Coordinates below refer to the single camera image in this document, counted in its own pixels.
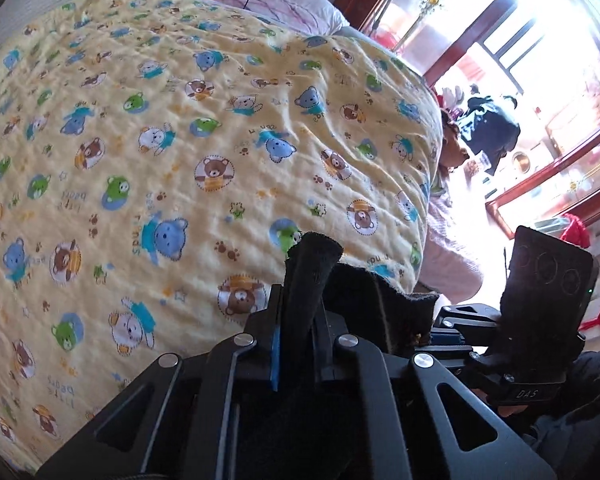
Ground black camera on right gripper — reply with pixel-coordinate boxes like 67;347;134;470
500;226;600;359

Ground dark hanging jacket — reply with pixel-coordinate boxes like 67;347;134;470
457;84;521;177

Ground right hand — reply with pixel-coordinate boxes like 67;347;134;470
472;389;528;418

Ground yellow cartoon bear quilt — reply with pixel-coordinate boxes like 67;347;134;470
0;0;442;472

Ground red wooden window frame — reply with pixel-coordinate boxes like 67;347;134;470
335;0;600;234

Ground black pants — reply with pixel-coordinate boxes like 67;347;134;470
280;232;439;358

